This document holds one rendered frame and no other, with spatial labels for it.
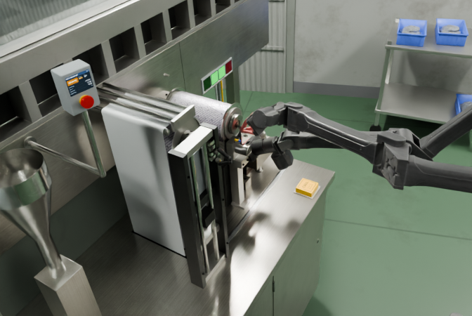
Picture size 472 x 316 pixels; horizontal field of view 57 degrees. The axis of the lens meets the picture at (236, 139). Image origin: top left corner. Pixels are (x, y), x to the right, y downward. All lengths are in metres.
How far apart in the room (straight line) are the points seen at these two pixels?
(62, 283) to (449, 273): 2.15
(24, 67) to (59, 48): 0.12
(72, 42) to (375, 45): 3.03
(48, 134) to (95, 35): 0.33
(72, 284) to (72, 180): 0.37
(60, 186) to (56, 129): 0.19
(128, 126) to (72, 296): 0.49
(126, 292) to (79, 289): 0.26
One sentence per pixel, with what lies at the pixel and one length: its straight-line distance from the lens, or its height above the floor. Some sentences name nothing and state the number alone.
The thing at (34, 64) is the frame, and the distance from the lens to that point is 1.32.
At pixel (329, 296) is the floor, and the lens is 2.58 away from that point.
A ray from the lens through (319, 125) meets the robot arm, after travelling 1.29.
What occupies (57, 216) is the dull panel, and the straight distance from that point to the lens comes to 1.54.
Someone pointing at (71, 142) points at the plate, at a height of 1.33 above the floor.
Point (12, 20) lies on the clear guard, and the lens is 1.16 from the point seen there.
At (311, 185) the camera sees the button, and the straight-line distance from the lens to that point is 1.79.
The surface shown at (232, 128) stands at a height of 1.25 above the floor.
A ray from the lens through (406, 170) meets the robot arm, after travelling 1.07.
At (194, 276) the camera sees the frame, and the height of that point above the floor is 0.95.
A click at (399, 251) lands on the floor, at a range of 2.86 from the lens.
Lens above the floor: 2.11
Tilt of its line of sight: 36 degrees down
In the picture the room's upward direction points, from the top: 4 degrees counter-clockwise
